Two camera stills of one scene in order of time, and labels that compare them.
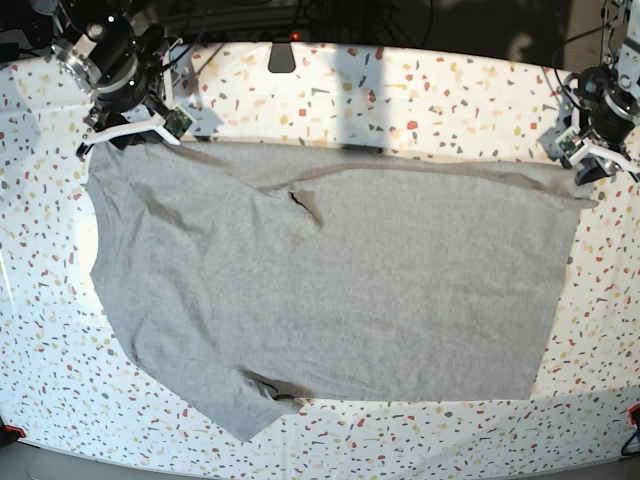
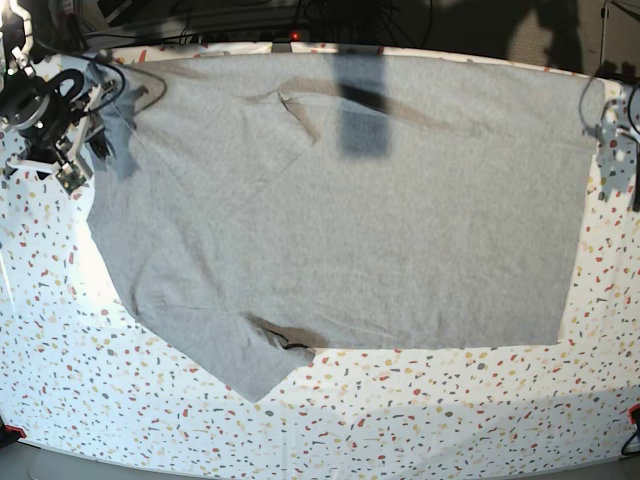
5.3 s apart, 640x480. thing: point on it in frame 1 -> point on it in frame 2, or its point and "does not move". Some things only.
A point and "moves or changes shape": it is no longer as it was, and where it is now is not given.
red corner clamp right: (634, 417) does not move
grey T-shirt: (250, 276) moves or changes shape
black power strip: (252, 35) does not move
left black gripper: (127, 69) -> (42, 113)
